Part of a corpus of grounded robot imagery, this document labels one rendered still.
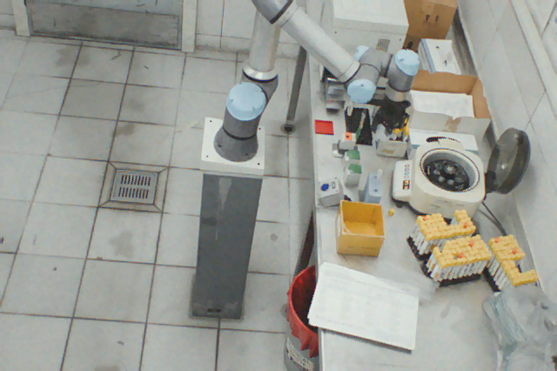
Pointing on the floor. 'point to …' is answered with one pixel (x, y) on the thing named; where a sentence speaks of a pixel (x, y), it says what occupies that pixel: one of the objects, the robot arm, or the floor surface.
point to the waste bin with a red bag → (295, 330)
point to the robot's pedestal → (224, 242)
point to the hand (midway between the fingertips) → (377, 137)
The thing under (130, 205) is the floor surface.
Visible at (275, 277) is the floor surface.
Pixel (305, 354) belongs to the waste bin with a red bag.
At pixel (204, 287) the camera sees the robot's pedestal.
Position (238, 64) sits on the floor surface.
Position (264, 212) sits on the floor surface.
